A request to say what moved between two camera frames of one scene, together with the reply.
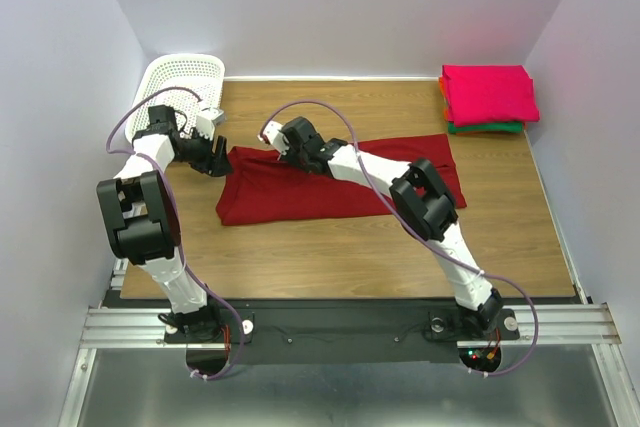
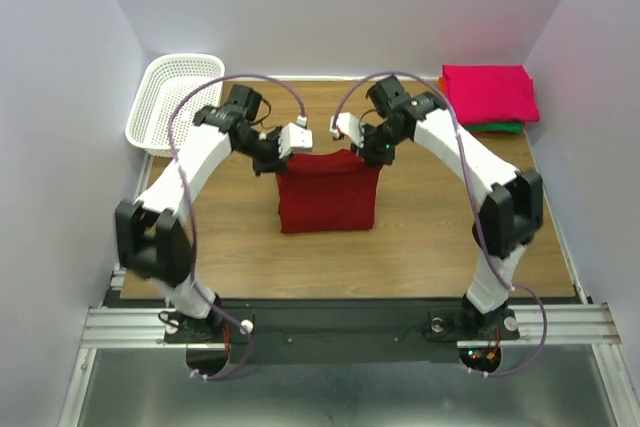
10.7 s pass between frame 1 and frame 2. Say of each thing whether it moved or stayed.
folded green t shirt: stayed
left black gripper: moved
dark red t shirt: moved
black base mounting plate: stayed
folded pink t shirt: stayed
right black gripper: moved
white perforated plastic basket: stayed
